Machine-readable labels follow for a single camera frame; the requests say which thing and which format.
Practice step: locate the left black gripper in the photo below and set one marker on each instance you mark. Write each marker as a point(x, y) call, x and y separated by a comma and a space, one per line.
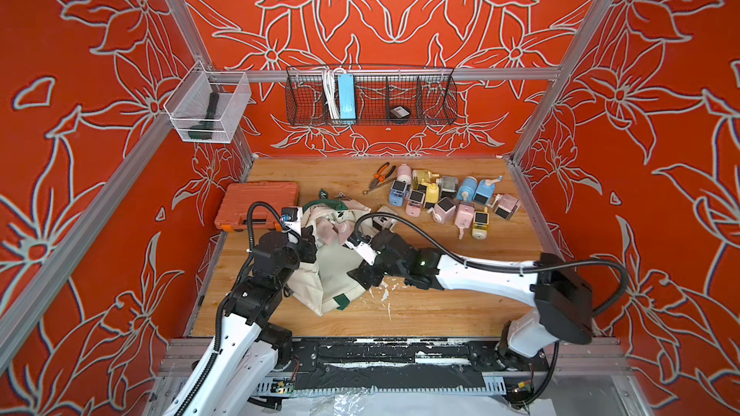
point(306, 246)

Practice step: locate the grey white pencil sharpener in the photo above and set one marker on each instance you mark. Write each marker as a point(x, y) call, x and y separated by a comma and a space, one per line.
point(383, 222)

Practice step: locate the cream tote bag green handles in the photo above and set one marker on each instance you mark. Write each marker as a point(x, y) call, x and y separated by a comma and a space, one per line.
point(324, 286)

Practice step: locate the pink square pencil sharpener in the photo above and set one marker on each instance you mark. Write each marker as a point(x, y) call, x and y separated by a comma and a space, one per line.
point(344, 230)

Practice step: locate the blue grey square sharpener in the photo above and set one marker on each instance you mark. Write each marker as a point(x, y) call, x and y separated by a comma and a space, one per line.
point(398, 193)

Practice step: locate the pink cube sharpener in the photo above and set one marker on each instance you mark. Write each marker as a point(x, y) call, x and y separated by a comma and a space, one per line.
point(444, 210)

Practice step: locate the yellow tall pencil sharpener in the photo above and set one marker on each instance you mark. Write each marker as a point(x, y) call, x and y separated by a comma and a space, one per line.
point(432, 195)

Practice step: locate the grey clear pencil sharpener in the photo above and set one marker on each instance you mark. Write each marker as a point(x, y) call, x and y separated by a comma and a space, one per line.
point(448, 187)

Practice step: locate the yellow black square sharpener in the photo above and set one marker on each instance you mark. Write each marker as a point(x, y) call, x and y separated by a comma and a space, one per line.
point(480, 225)

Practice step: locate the blue crank pencil sharpener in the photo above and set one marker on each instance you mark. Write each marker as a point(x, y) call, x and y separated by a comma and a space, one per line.
point(485, 191)

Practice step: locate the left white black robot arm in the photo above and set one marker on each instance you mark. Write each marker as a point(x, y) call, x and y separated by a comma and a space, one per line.
point(246, 347)

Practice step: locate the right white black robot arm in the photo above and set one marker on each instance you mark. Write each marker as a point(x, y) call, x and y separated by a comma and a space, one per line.
point(560, 301)

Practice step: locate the small black device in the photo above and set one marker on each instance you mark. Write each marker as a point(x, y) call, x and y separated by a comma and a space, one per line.
point(399, 114)

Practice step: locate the light blue box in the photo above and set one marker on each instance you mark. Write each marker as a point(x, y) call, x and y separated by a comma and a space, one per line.
point(347, 100)

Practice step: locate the dark green flashlight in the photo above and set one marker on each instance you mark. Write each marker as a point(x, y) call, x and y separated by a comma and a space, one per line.
point(204, 129)

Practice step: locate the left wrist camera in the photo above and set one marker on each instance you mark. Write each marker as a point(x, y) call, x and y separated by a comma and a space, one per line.
point(291, 219)

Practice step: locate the orange handled pliers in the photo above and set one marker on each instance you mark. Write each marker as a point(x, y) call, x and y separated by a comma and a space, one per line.
point(380, 177)

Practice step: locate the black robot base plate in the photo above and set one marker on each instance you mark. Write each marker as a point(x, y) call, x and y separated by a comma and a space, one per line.
point(334, 365)

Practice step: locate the black wire wall basket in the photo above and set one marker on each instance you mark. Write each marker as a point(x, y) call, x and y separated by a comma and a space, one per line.
point(430, 93)

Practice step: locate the clear acrylic wall bin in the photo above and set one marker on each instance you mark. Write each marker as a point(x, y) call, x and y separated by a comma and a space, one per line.
point(207, 105)

